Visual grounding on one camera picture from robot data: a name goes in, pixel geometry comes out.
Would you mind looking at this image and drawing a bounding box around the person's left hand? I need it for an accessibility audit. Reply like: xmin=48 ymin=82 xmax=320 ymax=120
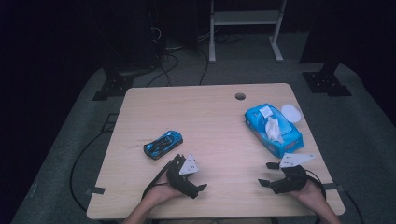
xmin=148 ymin=173 xmax=185 ymax=205

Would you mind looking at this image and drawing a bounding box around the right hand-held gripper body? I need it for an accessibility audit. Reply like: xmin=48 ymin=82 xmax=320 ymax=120
xmin=270 ymin=152 xmax=316 ymax=195

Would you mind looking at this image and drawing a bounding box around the white metal stand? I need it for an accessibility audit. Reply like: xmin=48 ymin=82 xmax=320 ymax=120
xmin=208 ymin=0 xmax=288 ymax=64

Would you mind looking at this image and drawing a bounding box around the black square floor frame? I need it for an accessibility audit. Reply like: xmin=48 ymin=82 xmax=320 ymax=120
xmin=100 ymin=113 xmax=120 ymax=133

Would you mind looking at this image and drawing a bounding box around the blue wet wipe pack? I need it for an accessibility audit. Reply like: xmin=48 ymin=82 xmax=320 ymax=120
xmin=244 ymin=103 xmax=305 ymax=159

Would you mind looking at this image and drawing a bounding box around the black stand base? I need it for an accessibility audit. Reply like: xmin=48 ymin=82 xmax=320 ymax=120
xmin=92 ymin=72 xmax=135 ymax=102
xmin=302 ymin=62 xmax=353 ymax=98

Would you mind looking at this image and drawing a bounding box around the grey tape strip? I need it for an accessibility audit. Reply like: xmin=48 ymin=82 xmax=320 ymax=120
xmin=85 ymin=186 xmax=106 ymax=196
xmin=321 ymin=182 xmax=346 ymax=192

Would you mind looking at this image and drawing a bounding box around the black floor cable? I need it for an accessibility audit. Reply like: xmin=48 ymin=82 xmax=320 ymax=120
xmin=198 ymin=48 xmax=210 ymax=87
xmin=69 ymin=130 xmax=110 ymax=213
xmin=342 ymin=187 xmax=365 ymax=224
xmin=146 ymin=51 xmax=180 ymax=88

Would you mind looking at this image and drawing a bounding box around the white round lid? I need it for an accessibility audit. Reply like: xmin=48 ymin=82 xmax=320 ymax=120
xmin=280 ymin=104 xmax=303 ymax=124

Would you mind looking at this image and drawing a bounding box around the blue toy car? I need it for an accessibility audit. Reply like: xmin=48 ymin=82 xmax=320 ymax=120
xmin=143 ymin=130 xmax=184 ymax=161

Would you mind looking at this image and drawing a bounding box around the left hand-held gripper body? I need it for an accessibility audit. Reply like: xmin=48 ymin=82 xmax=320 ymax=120
xmin=166 ymin=153 xmax=201 ymax=200

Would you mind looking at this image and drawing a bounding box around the person's right hand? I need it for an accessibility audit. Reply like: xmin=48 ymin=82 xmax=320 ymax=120
xmin=288 ymin=179 xmax=326 ymax=205

